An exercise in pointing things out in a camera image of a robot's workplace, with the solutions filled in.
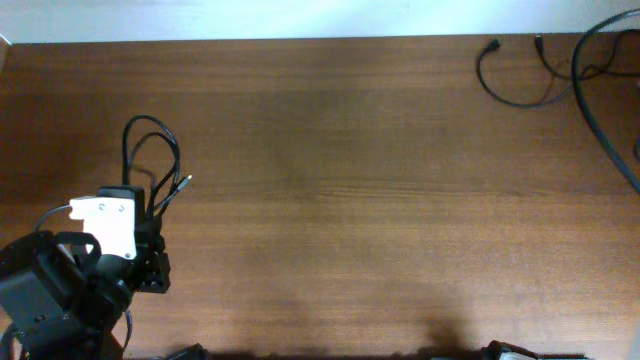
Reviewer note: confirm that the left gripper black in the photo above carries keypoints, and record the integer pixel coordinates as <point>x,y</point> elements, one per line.
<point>154,265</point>

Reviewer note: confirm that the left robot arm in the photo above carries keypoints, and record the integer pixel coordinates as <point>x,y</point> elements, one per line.
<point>65,292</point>

